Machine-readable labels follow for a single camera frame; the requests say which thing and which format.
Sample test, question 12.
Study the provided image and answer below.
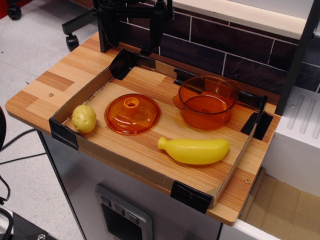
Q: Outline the white toy sink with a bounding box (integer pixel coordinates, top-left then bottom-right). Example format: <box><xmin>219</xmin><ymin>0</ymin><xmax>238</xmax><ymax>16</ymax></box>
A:
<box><xmin>263</xmin><ymin>87</ymin><xmax>320</xmax><ymax>196</ymax></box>

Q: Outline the cardboard fence with black tape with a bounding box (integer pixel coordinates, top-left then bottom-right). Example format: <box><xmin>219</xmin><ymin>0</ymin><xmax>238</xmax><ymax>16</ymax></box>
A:
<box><xmin>49</xmin><ymin>49</ymin><xmax>279</xmax><ymax>222</ymax></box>

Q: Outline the orange transparent pot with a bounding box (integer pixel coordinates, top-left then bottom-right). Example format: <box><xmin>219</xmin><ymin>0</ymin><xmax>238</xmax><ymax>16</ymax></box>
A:
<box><xmin>172</xmin><ymin>75</ymin><xmax>240</xmax><ymax>130</ymax></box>

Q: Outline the yellow toy potato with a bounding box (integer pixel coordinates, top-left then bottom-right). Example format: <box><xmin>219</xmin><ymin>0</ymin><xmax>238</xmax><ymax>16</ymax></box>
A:
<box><xmin>72</xmin><ymin>104</ymin><xmax>97</xmax><ymax>134</ymax></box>

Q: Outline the light wooden shelf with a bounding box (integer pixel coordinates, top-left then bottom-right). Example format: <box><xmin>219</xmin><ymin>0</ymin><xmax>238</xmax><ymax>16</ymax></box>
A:
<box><xmin>173</xmin><ymin>0</ymin><xmax>307</xmax><ymax>40</ymax></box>

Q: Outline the grey toy oven panel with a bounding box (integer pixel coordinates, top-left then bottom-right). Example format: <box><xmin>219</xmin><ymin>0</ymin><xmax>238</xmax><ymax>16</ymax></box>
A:
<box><xmin>95</xmin><ymin>184</ymin><xmax>154</xmax><ymax>240</ymax></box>

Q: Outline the yellow toy banana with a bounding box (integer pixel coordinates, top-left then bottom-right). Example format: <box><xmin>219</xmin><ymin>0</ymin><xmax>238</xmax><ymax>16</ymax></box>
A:
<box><xmin>157</xmin><ymin>137</ymin><xmax>230</xmax><ymax>165</ymax></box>

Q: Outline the black vertical post right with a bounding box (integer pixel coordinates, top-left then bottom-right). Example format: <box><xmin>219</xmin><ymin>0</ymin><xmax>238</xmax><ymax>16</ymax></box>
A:
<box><xmin>274</xmin><ymin>0</ymin><xmax>320</xmax><ymax>116</ymax></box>

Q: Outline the black office chair base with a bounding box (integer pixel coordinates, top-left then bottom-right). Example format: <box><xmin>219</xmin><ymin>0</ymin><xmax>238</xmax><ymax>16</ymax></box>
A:
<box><xmin>61</xmin><ymin>11</ymin><xmax>96</xmax><ymax>52</ymax></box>

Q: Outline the black cable on floor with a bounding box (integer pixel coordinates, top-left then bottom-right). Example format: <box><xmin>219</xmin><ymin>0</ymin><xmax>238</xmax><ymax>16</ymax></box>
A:
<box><xmin>0</xmin><ymin>127</ymin><xmax>47</xmax><ymax>166</ymax></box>

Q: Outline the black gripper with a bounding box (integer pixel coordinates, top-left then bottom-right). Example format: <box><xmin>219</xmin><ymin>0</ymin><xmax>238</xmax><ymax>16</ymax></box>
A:
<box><xmin>92</xmin><ymin>0</ymin><xmax>174</xmax><ymax>50</ymax></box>

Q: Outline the orange transparent pot lid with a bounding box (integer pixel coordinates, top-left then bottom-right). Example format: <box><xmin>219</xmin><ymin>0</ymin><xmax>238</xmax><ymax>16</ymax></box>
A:
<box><xmin>104</xmin><ymin>93</ymin><xmax>161</xmax><ymax>135</ymax></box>

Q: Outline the black vertical post left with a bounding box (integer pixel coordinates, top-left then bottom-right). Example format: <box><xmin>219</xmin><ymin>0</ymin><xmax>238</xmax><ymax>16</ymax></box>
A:
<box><xmin>97</xmin><ymin>14</ymin><xmax>121</xmax><ymax>53</ymax></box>

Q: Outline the black vertical post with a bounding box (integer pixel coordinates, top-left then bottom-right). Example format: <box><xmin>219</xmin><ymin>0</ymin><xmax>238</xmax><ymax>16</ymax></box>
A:
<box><xmin>97</xmin><ymin>14</ymin><xmax>121</xmax><ymax>53</ymax></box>
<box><xmin>274</xmin><ymin>0</ymin><xmax>320</xmax><ymax>116</ymax></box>

